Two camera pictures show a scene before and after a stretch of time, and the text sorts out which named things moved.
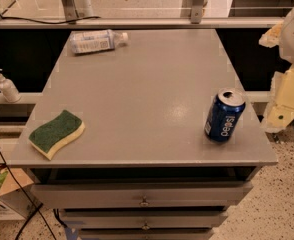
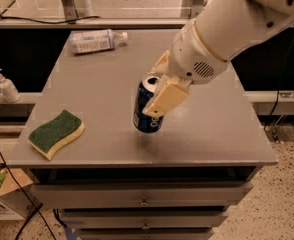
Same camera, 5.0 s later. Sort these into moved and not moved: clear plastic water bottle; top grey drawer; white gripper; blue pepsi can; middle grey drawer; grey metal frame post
Moved: white gripper; blue pepsi can
Not moved: top grey drawer; clear plastic water bottle; grey metal frame post; middle grey drawer
